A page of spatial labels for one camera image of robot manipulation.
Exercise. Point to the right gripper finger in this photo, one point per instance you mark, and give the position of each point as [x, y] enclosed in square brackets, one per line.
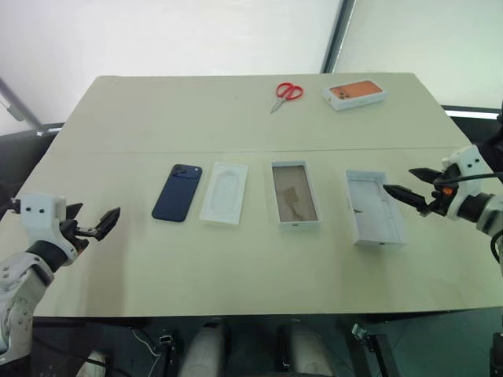
[426, 174]
[406, 195]

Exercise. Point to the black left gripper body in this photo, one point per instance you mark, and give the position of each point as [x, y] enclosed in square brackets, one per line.
[74, 231]

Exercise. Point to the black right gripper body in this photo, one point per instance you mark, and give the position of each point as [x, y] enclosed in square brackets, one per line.
[440, 196]

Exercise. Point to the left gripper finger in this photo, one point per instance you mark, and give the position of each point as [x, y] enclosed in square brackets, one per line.
[107, 224]
[72, 211]

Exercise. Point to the white box lid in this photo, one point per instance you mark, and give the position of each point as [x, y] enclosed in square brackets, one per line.
[375, 212]

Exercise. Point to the dark blue smartphone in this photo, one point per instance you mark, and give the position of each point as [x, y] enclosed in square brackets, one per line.
[177, 194]

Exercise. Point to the white box bottom with insert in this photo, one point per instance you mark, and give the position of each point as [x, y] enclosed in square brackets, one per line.
[294, 192]

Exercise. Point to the white moulded tray insert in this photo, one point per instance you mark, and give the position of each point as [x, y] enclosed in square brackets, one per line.
[224, 192]

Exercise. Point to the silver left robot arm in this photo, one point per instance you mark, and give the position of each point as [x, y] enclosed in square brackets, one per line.
[15, 282]

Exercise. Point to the white box with orange phone print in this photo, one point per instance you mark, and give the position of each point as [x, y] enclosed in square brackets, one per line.
[355, 92]

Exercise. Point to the grey metal bar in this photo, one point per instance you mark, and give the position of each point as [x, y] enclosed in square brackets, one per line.
[17, 104]

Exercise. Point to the pale rounded shape under table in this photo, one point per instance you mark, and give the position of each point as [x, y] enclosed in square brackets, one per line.
[204, 349]
[310, 349]

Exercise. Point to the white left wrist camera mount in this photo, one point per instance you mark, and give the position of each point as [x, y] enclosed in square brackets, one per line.
[39, 212]

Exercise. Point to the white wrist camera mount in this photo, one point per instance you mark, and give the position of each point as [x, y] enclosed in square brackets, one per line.
[467, 157]
[39, 212]

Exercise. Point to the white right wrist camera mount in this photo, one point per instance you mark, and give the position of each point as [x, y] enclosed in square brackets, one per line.
[467, 157]

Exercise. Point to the black table bracket with clamp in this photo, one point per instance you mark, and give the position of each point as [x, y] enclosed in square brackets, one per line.
[167, 353]
[373, 349]

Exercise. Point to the dark window frame post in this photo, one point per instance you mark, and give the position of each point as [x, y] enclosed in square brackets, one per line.
[338, 35]

